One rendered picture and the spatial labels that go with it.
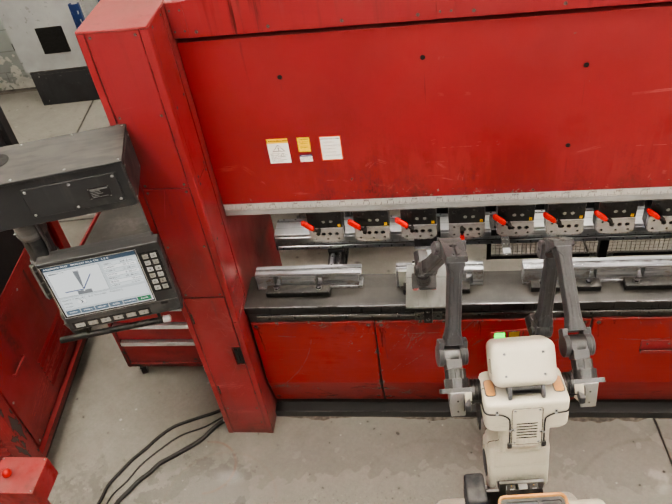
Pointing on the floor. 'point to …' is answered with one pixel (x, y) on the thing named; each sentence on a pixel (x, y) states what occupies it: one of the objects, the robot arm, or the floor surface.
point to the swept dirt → (476, 417)
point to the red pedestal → (26, 480)
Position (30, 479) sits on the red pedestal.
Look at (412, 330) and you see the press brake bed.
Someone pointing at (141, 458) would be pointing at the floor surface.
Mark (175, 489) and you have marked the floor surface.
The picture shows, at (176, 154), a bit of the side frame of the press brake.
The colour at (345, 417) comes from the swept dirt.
